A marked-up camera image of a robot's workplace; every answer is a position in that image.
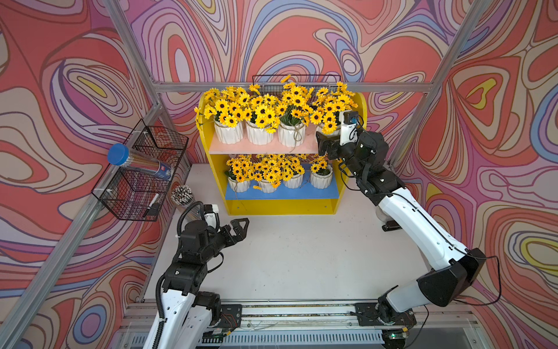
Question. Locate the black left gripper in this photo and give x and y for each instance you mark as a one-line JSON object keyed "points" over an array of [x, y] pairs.
{"points": [[240, 234]]}

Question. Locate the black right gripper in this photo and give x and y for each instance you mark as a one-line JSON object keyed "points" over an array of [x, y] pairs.
{"points": [[334, 144]]}

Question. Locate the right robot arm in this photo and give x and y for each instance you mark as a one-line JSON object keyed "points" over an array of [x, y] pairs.
{"points": [[454, 267]]}

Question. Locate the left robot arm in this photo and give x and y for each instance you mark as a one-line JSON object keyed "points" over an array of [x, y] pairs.
{"points": [[186, 315]]}

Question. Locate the clear cup of pencils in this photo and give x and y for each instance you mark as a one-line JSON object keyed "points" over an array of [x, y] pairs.
{"points": [[182, 196]]}

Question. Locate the yellow wooden shelf unit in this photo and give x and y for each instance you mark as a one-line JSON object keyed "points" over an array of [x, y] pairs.
{"points": [[305, 200]]}

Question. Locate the small black device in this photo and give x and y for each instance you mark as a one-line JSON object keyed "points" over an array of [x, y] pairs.
{"points": [[391, 226]]}

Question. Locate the blue capped pencil tube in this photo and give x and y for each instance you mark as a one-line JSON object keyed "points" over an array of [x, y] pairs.
{"points": [[121, 156]]}

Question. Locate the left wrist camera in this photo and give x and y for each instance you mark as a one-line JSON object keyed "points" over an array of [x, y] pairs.
{"points": [[211, 215]]}

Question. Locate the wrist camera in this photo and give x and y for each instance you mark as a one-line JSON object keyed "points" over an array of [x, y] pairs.
{"points": [[211, 215], [349, 123]]}

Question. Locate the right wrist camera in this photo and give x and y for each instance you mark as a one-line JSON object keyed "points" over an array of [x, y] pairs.
{"points": [[349, 123]]}

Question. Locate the black wire basket rear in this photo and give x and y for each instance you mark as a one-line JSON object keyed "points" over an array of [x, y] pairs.
{"points": [[273, 83]]}

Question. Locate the black wire basket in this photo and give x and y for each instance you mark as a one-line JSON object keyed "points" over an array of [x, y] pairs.
{"points": [[127, 193], [273, 83]]}

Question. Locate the black wire basket left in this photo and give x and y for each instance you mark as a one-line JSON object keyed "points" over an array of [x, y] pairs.
{"points": [[127, 193]]}

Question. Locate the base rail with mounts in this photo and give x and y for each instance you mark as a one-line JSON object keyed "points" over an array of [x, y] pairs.
{"points": [[291, 312]]}

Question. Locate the aluminium frame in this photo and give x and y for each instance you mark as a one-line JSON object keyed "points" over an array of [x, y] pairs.
{"points": [[70, 90]]}

